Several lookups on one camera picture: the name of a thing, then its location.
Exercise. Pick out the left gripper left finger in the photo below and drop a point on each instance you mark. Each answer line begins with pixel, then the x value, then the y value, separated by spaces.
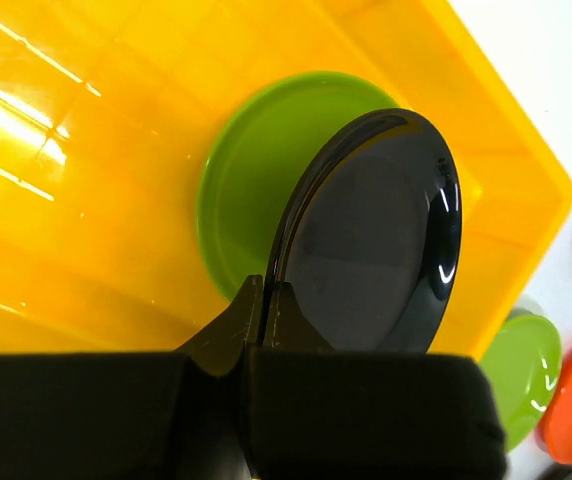
pixel 131 415

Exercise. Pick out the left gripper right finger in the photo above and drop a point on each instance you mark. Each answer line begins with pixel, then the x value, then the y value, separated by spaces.
pixel 316 414

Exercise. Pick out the black plate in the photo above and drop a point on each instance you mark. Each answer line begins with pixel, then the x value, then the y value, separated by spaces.
pixel 557 472
pixel 368 246

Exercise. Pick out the green plate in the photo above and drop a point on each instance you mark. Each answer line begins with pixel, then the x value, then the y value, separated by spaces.
pixel 523 365
pixel 257 160

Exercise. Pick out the green plate front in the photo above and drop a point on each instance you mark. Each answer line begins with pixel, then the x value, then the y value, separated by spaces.
pixel 257 160

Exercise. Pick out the yellow plastic bin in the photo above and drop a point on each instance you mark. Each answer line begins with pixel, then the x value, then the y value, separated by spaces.
pixel 107 113

